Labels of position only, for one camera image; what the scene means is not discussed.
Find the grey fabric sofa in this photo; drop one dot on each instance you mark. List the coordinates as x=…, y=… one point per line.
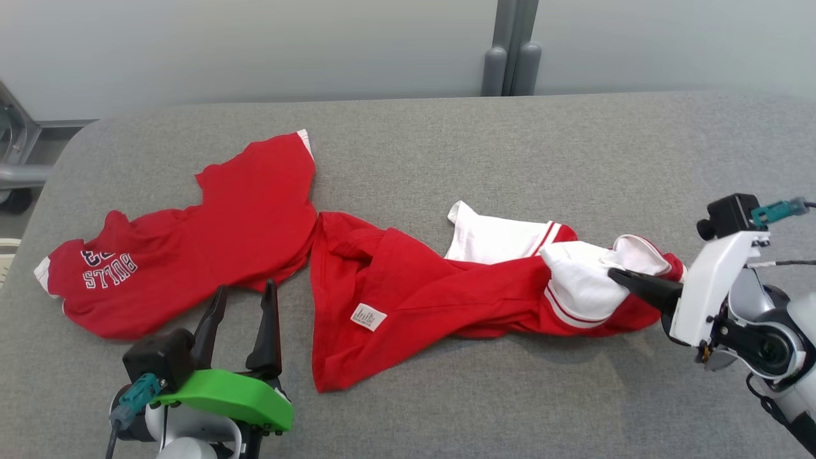
x=446, y=159

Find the red Bulls print shorts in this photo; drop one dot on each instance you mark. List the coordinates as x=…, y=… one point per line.
x=242, y=217

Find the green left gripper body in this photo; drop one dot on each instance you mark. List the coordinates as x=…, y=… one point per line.
x=236, y=395

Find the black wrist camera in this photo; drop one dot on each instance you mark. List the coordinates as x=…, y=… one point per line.
x=727, y=217
x=156, y=357

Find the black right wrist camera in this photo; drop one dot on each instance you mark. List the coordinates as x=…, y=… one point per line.
x=727, y=217

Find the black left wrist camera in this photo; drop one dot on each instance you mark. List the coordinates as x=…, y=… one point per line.
x=156, y=357

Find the red shirt with white sleeves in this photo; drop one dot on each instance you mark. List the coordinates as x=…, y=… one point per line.
x=395, y=287

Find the cream plastic laundry basket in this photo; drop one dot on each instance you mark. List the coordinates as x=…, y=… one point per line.
x=7, y=261

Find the grey metal frame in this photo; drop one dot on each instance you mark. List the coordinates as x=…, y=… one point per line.
x=19, y=172

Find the grey partition post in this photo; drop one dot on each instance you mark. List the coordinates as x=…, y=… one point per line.
x=513, y=25

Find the grey rounded partition foot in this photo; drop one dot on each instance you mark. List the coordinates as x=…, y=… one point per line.
x=493, y=73
x=529, y=70

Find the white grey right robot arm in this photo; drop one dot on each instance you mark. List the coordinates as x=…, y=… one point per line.
x=758, y=338

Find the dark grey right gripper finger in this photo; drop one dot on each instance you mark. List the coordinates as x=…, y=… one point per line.
x=650, y=290

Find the black caster wheel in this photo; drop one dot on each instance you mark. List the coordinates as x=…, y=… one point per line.
x=16, y=201

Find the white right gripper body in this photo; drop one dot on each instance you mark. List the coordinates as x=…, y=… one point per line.
x=714, y=287

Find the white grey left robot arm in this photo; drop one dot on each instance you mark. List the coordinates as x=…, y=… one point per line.
x=185, y=440

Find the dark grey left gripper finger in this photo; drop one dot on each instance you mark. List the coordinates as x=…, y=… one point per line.
x=268, y=338
x=209, y=331

